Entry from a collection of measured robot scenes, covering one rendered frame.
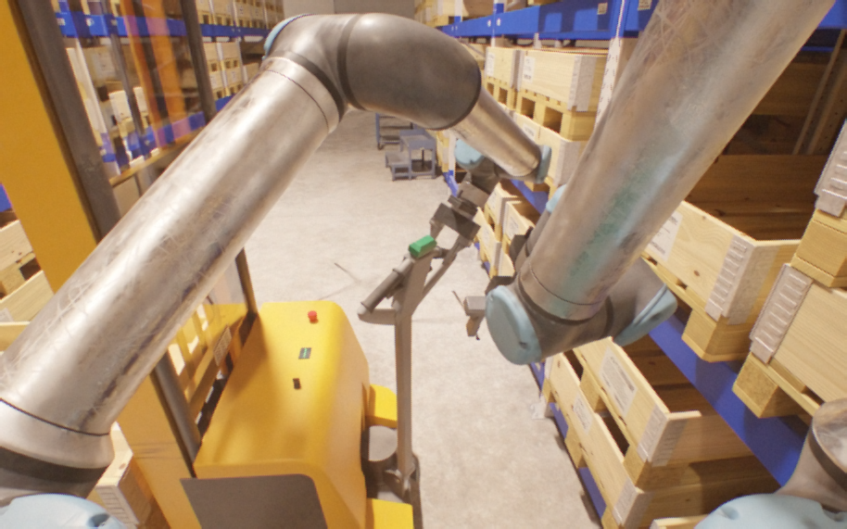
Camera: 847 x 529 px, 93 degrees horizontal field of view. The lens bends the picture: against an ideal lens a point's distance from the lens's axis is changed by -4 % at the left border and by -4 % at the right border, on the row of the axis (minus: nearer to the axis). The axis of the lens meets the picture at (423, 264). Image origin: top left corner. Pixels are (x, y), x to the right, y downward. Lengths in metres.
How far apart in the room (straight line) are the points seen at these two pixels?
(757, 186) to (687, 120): 1.93
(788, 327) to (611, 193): 0.81
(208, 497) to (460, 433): 1.40
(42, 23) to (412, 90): 0.66
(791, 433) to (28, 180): 1.64
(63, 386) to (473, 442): 2.15
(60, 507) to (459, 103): 0.53
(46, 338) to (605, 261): 0.47
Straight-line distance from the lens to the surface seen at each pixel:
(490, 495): 2.27
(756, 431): 1.30
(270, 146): 0.50
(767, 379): 1.17
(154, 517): 1.73
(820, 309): 1.06
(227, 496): 1.46
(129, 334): 0.46
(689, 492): 1.80
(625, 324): 0.54
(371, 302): 1.06
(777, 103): 2.51
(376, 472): 1.87
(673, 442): 1.53
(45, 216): 1.09
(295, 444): 1.32
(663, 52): 0.31
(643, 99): 0.32
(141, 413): 1.34
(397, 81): 0.53
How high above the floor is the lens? 1.90
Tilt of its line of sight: 29 degrees down
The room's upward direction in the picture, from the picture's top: 1 degrees clockwise
